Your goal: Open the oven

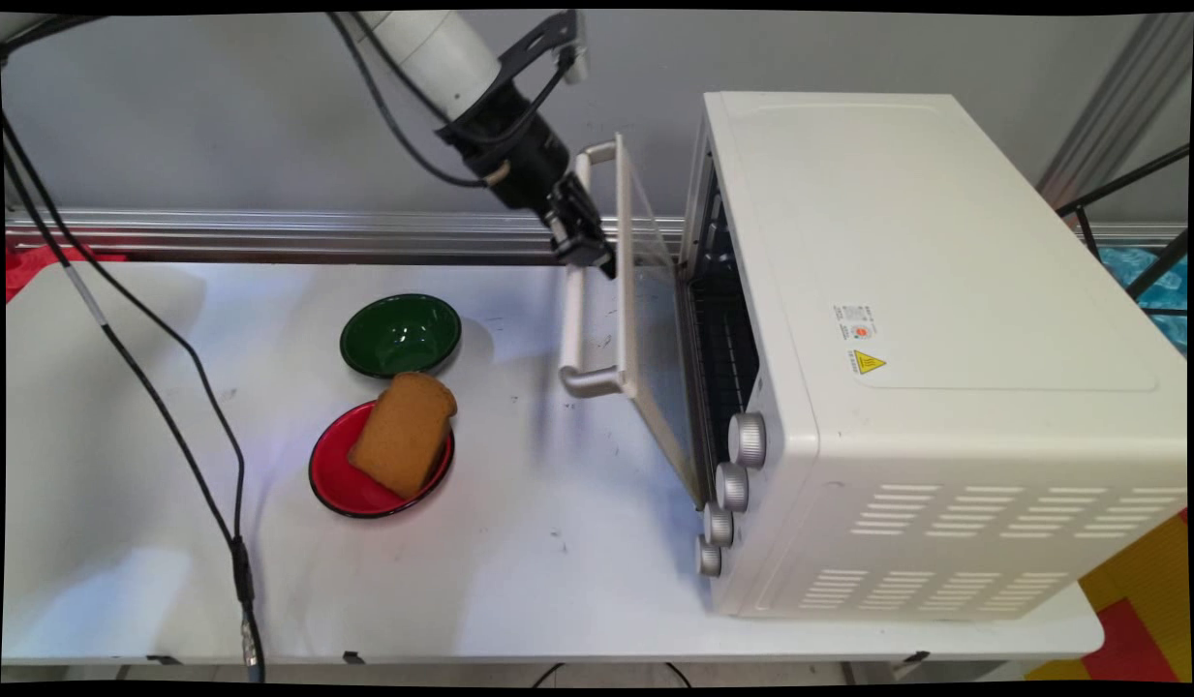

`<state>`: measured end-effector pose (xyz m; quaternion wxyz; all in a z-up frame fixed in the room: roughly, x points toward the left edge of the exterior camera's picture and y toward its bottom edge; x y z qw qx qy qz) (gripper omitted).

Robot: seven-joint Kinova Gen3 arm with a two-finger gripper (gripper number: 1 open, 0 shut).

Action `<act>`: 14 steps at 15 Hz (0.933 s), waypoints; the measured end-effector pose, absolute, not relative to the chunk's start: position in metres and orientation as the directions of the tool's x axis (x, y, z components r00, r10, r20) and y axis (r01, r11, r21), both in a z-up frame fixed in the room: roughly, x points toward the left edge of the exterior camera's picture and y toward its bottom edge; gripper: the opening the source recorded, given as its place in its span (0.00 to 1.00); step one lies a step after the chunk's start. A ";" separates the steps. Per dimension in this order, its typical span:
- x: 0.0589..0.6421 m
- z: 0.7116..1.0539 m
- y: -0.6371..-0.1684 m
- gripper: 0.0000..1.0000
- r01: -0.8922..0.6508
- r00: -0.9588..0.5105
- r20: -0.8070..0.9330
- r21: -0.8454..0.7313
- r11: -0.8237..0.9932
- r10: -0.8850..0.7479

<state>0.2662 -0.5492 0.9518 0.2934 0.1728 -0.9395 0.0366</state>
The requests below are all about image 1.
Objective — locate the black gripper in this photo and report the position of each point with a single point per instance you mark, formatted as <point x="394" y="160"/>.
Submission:
<point x="509" y="150"/>

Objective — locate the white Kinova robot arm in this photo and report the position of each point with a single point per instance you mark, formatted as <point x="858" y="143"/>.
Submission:
<point x="432" y="53"/>

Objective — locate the green bowl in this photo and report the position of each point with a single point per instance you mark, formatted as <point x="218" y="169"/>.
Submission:
<point x="401" y="334"/>

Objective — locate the large silver oven knob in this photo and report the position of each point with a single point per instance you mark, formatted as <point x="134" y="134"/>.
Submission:
<point x="748" y="439"/>

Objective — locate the brown bread slice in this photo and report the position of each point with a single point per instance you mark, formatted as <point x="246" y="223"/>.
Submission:
<point x="404" y="434"/>

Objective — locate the red plate with black rim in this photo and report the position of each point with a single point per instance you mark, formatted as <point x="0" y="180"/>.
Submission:
<point x="337" y="474"/>

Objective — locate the small silver oven knob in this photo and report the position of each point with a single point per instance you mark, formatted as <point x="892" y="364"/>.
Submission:
<point x="708" y="557"/>

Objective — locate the white toaster oven body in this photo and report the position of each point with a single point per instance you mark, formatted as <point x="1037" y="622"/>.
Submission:
<point x="945" y="339"/>

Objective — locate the slanted aluminium profile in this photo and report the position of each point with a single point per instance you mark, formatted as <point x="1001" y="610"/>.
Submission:
<point x="1115" y="106"/>

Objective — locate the red cloth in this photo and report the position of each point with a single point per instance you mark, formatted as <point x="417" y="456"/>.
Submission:
<point x="35" y="266"/>

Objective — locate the blue patterned sheet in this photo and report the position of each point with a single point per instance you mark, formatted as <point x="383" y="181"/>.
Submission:
<point x="1170" y="290"/>

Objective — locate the yellow and red floor mat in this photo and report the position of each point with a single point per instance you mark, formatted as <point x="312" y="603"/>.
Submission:
<point x="1144" y="610"/>

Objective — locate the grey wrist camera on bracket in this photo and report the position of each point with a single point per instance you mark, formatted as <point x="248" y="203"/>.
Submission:
<point x="553" y="39"/>

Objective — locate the aluminium rail along table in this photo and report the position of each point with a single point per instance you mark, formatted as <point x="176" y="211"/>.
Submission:
<point x="316" y="235"/>

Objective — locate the black metal frame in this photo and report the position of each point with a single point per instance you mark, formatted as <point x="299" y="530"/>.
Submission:
<point x="1153" y="276"/>

